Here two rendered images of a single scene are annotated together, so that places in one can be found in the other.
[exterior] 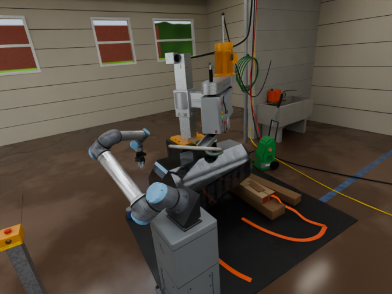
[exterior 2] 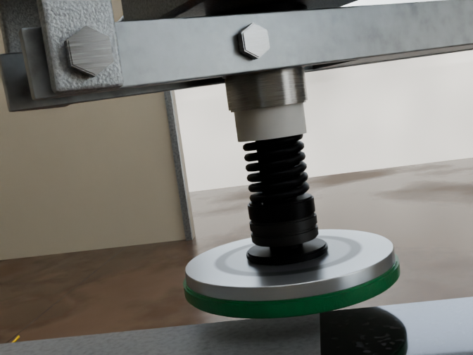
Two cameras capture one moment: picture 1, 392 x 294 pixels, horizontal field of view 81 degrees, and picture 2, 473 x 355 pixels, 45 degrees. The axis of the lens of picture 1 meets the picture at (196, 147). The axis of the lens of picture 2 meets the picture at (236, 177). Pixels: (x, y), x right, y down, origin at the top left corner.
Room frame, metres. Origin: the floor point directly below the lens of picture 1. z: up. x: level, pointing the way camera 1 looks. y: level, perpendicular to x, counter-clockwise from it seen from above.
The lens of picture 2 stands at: (3.06, 0.11, 1.07)
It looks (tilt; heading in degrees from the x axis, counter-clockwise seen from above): 6 degrees down; 220
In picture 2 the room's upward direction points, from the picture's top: 8 degrees counter-clockwise
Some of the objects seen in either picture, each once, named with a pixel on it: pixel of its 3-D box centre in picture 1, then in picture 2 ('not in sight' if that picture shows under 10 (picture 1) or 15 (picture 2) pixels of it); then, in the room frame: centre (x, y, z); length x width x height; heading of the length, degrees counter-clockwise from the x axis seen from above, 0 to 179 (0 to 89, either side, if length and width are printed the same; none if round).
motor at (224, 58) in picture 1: (224, 59); not in sight; (3.21, -0.47, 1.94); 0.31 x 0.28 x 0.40; 69
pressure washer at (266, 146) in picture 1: (266, 145); not in sight; (3.79, -1.25, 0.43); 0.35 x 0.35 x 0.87; 14
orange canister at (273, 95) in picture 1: (275, 95); not in sight; (5.51, -2.00, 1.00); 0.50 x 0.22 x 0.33; 123
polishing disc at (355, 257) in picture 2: (214, 150); (288, 259); (2.59, -0.22, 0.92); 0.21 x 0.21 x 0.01
